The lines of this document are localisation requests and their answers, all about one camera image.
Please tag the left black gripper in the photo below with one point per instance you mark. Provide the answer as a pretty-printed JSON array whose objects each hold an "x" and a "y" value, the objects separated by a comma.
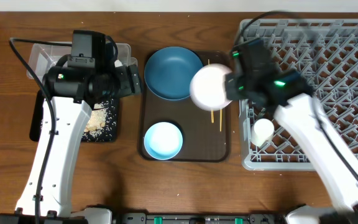
[{"x": 133, "y": 79}]

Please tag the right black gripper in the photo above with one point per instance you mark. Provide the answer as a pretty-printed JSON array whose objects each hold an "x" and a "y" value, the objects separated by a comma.
[{"x": 230, "y": 81}]

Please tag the blue plate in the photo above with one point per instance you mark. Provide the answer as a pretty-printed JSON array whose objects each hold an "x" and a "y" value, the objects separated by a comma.
[{"x": 169, "y": 71}]

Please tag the wooden chopstick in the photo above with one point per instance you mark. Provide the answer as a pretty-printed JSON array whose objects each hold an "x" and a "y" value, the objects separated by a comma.
[
  {"x": 212, "y": 111},
  {"x": 220, "y": 120}
]

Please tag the white bowl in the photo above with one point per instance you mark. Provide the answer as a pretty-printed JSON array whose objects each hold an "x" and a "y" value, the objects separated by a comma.
[{"x": 207, "y": 87}]

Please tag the light blue bowl with food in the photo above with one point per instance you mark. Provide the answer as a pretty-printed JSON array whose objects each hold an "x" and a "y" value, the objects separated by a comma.
[{"x": 163, "y": 141}]

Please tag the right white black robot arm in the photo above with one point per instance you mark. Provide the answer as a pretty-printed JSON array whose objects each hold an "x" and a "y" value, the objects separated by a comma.
[{"x": 302, "y": 116}]

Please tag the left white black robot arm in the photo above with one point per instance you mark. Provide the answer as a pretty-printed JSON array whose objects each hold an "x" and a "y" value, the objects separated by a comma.
[{"x": 74, "y": 90}]

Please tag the spilled rice food waste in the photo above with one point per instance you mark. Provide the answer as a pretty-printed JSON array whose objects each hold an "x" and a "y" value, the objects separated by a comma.
[{"x": 102, "y": 126}]

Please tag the grey dishwasher rack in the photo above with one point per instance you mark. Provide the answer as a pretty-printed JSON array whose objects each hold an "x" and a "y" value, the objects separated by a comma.
[{"x": 325, "y": 52}]

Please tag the white cup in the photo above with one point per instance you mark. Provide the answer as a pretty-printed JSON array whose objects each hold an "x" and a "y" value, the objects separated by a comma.
[{"x": 262, "y": 131}]

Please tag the black plastic tray bin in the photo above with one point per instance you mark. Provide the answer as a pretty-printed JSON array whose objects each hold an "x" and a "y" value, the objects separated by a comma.
[{"x": 37, "y": 118}]

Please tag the dark brown serving tray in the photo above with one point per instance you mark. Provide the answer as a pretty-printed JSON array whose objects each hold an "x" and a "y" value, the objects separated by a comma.
[{"x": 203, "y": 142}]

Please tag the clear plastic bin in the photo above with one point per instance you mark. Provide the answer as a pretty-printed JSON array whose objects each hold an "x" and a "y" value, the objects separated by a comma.
[{"x": 43, "y": 57}]

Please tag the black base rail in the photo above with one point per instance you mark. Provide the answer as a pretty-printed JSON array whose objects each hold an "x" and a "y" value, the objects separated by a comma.
[{"x": 197, "y": 219}]

